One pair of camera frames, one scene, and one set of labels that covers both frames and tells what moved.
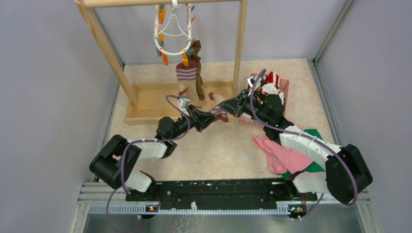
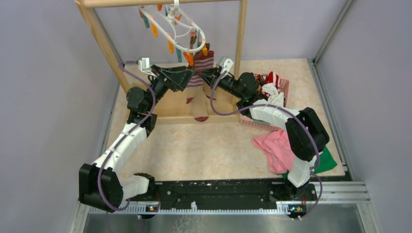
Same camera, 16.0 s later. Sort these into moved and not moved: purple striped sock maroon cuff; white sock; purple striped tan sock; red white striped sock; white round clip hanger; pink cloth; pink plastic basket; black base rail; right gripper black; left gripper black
Moved: right gripper black; purple striped sock maroon cuff; left gripper black; purple striped tan sock; white round clip hanger
Not moved: black base rail; pink plastic basket; red white striped sock; pink cloth; white sock
